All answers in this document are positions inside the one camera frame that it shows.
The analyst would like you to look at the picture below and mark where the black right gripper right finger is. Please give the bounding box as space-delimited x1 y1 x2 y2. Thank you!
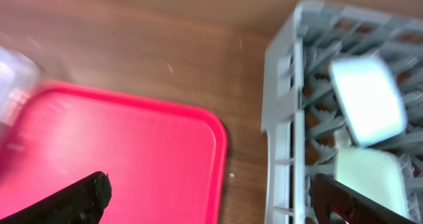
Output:
309 173 413 224

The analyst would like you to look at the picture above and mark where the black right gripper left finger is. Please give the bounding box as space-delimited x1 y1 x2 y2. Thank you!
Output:
1 171 112 224

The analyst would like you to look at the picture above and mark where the green bowl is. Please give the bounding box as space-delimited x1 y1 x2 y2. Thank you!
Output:
334 147 410 218

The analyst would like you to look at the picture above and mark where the small light blue bowl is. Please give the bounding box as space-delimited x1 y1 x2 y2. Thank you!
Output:
328 56 407 147

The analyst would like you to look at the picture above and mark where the grey dishwasher rack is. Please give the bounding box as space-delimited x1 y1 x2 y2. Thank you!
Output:
261 0 422 223

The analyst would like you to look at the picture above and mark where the clear plastic waste bin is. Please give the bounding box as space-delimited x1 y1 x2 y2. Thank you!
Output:
1 46 40 125

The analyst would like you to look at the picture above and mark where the red plastic tray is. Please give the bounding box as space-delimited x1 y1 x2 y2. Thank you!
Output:
1 83 227 224

